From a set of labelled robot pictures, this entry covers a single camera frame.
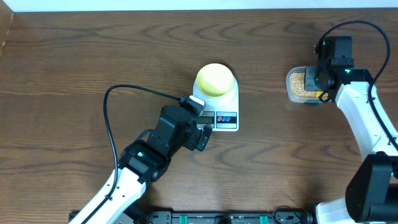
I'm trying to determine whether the cardboard box wall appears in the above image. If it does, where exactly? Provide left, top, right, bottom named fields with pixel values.
left=0, top=0, right=14, bottom=55

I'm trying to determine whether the pale yellow plastic bowl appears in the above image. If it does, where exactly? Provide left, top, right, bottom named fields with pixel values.
left=196, top=63, right=234, bottom=97

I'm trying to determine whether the clear plastic container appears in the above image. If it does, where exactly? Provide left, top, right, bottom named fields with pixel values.
left=286, top=67, right=320, bottom=103

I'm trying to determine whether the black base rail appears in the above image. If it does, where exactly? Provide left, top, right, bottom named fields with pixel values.
left=114, top=208, right=317, bottom=224

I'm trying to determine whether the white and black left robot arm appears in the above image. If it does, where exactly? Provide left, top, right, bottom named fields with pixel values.
left=70, top=104, right=212, bottom=223

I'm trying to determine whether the white digital kitchen scale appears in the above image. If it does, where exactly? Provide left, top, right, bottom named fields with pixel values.
left=193, top=75, right=239, bottom=132

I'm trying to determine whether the yellow measuring scoop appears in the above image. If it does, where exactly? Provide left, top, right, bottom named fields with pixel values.
left=316, top=90, right=330, bottom=103

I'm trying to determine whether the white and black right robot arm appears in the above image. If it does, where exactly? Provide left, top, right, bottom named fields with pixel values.
left=304, top=36, right=397, bottom=223

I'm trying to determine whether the pile of soybeans in container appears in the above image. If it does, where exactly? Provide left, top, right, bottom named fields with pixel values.
left=290, top=73, right=316, bottom=98

